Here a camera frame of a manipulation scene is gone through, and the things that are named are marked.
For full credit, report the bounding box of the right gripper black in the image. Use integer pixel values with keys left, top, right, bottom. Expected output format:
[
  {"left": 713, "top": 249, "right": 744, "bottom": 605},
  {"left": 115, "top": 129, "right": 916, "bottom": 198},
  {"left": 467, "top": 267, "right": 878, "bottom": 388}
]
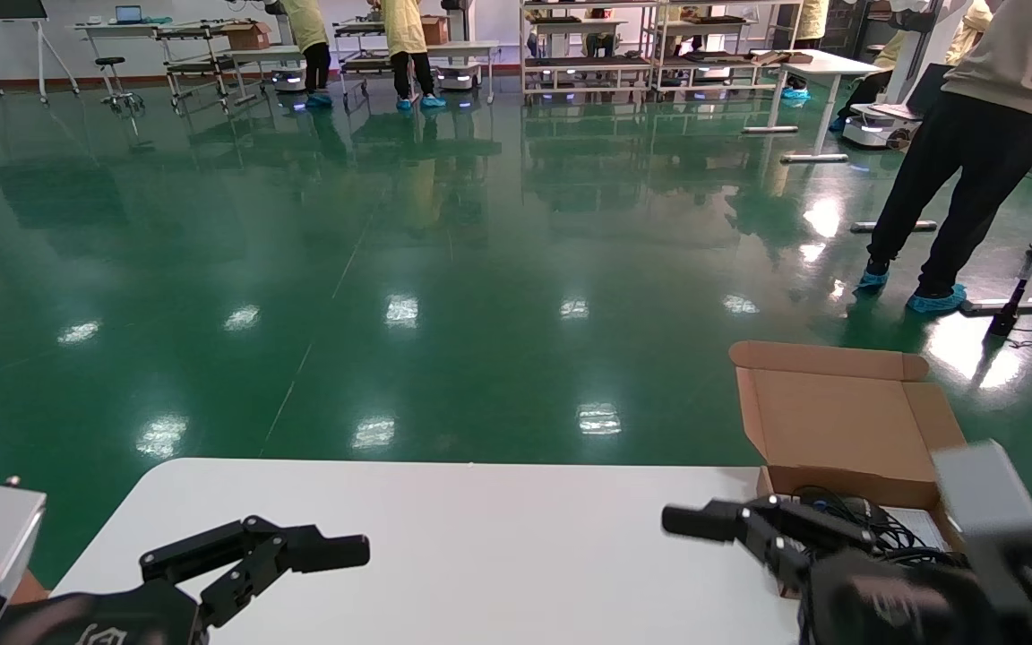
[{"left": 661, "top": 495, "right": 1019, "bottom": 645}]

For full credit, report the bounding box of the cardboard storage box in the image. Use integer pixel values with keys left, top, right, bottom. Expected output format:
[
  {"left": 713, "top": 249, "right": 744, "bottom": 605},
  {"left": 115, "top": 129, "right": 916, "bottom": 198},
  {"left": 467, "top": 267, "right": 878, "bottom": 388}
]
[{"left": 729, "top": 340, "right": 970, "bottom": 597}]

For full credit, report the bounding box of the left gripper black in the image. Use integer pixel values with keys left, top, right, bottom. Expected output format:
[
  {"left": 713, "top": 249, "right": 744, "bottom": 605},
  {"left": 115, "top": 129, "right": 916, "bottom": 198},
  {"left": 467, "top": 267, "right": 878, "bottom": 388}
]
[{"left": 0, "top": 515, "right": 372, "bottom": 645}]

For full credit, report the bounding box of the person in beige sweater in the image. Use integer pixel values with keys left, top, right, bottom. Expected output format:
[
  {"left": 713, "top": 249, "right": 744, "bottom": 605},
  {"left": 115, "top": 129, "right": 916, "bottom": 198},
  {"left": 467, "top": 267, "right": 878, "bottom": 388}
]
[{"left": 856, "top": 0, "right": 1032, "bottom": 314}]

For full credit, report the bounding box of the black computer mouse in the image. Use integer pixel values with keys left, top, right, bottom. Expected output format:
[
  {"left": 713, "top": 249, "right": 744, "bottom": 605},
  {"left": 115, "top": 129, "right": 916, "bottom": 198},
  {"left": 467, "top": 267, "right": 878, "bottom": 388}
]
[{"left": 825, "top": 494, "right": 884, "bottom": 529}]

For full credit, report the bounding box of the person in yellow coat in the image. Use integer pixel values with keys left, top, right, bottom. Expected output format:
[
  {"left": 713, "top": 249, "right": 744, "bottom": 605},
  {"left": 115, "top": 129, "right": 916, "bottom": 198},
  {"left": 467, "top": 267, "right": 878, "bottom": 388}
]
[
  {"left": 962, "top": 0, "right": 997, "bottom": 55},
  {"left": 783, "top": 0, "right": 832, "bottom": 101},
  {"left": 828, "top": 30, "right": 909, "bottom": 133},
  {"left": 279, "top": 0, "right": 335, "bottom": 110},
  {"left": 377, "top": 0, "right": 447, "bottom": 111}
]

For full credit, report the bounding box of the black coiled cable bundle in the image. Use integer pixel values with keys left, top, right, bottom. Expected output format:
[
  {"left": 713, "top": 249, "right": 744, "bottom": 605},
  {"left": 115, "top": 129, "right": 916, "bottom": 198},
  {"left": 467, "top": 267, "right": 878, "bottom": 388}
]
[{"left": 794, "top": 486, "right": 967, "bottom": 567}]

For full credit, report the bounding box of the white work table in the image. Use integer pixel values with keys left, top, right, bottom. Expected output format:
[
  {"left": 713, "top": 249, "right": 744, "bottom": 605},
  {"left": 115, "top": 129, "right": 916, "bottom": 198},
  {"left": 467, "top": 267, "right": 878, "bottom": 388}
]
[
  {"left": 444, "top": 39, "right": 501, "bottom": 106},
  {"left": 229, "top": 43, "right": 326, "bottom": 106},
  {"left": 742, "top": 48, "right": 884, "bottom": 165}
]

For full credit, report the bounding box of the white shelf rack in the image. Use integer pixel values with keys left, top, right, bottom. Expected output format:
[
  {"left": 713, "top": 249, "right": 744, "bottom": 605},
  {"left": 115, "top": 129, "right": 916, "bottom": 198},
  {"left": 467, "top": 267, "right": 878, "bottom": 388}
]
[
  {"left": 655, "top": 0, "right": 805, "bottom": 101},
  {"left": 520, "top": 0, "right": 662, "bottom": 105}
]

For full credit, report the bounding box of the white paper manual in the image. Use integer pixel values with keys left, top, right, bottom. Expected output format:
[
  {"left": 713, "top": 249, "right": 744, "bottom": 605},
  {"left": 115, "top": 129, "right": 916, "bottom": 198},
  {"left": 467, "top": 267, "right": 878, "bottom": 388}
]
[{"left": 892, "top": 508, "right": 951, "bottom": 549}]

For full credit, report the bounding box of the white desk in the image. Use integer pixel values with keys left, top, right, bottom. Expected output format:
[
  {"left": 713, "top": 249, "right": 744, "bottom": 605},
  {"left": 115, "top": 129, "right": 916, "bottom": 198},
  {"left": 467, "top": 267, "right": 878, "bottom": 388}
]
[{"left": 74, "top": 13, "right": 178, "bottom": 90}]

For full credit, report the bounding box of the metal cart rack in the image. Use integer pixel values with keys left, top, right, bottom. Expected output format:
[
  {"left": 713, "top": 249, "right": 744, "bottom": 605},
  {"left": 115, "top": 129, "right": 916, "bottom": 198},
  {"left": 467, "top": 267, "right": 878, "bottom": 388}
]
[
  {"left": 156, "top": 21, "right": 232, "bottom": 110},
  {"left": 333, "top": 16, "right": 411, "bottom": 110}
]

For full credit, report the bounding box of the black stool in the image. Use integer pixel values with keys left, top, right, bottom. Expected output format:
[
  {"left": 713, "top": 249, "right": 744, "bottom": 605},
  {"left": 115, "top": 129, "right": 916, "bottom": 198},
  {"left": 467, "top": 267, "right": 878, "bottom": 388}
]
[{"left": 92, "top": 56, "right": 146, "bottom": 116}]

